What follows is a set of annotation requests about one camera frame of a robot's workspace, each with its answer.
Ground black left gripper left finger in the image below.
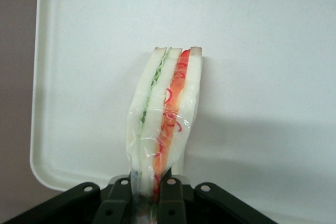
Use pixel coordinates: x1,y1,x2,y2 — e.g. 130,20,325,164
93,176,137,224

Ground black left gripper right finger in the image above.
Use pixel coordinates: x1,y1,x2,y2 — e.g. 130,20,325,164
156,174,187,224

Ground triangle sandwich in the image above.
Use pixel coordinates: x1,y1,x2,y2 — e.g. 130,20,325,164
125,46,204,224

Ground beige plastic tray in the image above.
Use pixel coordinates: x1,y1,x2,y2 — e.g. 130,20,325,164
29,0,336,224

